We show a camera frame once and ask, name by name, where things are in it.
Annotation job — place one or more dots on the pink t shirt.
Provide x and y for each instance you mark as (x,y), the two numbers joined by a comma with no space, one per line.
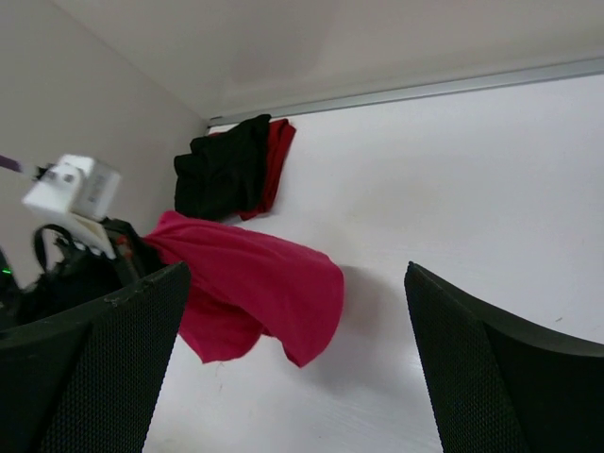
(245,285)

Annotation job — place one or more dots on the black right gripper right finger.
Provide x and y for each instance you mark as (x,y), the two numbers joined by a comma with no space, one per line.
(498,382)

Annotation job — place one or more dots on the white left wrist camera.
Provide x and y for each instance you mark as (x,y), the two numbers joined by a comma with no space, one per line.
(76,193)

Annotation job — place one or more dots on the black folded t shirt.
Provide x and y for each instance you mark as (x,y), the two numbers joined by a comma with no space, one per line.
(224,173)

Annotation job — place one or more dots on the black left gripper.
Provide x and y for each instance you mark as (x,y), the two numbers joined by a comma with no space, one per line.
(72,274)

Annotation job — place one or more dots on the dark red folded t shirt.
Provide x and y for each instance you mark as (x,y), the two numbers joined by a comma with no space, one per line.
(280,138)

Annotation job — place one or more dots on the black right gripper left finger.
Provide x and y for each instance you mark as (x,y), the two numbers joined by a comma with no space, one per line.
(88,379)

